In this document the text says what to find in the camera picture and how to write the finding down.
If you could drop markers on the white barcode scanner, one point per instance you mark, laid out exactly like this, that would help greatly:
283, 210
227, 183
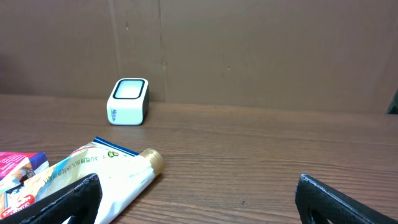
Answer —
128, 102

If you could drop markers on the white gold-capped shampoo bottle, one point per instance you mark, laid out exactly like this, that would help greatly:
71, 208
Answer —
122, 176

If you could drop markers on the yellow snack bag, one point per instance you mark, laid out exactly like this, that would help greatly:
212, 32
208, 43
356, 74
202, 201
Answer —
46, 182

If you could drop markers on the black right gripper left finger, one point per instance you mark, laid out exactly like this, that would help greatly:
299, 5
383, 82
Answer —
76, 203

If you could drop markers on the red purple sanitary pad pack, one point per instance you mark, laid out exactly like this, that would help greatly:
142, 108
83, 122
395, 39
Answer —
16, 167

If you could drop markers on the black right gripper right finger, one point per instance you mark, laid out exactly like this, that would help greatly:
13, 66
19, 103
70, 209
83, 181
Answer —
319, 203

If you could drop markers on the dark green object at edge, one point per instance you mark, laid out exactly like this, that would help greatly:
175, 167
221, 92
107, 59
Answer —
393, 107

